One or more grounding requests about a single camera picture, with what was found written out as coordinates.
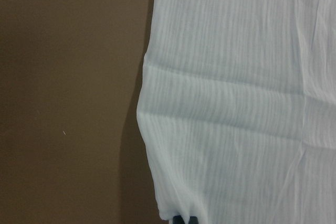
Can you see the light blue button-up shirt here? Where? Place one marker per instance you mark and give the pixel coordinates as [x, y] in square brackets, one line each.
[237, 110]

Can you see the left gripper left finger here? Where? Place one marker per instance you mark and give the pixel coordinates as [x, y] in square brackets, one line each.
[177, 220]

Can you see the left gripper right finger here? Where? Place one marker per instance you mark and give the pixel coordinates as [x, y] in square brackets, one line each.
[193, 220]

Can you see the brown paper table cover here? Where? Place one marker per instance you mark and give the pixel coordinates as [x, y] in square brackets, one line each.
[71, 74]

